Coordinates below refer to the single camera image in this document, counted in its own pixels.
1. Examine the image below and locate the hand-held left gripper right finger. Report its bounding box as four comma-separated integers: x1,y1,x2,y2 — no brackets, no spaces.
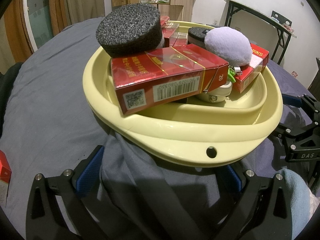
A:
217,164,294,240

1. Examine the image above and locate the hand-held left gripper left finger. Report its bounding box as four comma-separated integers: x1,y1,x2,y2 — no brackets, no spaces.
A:
26,144,105,240

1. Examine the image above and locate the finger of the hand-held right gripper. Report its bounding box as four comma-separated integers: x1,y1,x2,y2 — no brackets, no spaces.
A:
271,122,320,164
281,93,320,123

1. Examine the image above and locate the red pack with silver end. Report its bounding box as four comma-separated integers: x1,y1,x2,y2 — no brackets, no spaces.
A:
231,43,270,94

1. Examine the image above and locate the pale yellow plastic basin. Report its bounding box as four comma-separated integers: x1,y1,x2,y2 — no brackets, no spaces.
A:
82,20,283,168

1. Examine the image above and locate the round cream metal tin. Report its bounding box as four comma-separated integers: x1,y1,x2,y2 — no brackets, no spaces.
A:
196,81,233,104

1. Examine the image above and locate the small red cigarette pack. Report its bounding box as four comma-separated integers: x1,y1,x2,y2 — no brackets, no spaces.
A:
0,150,12,205

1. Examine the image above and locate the purple plush toy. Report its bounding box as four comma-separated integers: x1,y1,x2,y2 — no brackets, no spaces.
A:
204,27,253,83

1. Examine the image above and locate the black foam disc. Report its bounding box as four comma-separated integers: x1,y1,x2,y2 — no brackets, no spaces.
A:
96,3,163,58
188,27,213,48

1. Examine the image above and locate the red holographic cigarette box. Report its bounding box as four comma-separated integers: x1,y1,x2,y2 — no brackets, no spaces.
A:
111,43,230,116

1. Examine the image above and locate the dark red glossy box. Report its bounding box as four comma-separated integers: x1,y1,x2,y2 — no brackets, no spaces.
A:
164,22,189,48

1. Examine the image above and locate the light blue cloth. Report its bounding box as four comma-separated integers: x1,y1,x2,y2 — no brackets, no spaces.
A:
277,169,318,240

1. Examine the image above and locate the black chair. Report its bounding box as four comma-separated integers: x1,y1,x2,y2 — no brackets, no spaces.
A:
271,10,292,30

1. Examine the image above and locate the black folding table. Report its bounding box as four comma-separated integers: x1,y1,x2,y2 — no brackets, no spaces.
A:
220,0,298,67

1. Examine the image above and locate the black cloth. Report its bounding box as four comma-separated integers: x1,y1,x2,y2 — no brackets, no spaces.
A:
0,62,23,140

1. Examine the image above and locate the glass door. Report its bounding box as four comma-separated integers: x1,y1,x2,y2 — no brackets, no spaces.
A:
22,0,54,50

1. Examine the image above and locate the beige curtain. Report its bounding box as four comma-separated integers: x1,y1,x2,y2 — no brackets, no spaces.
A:
49,0,105,34

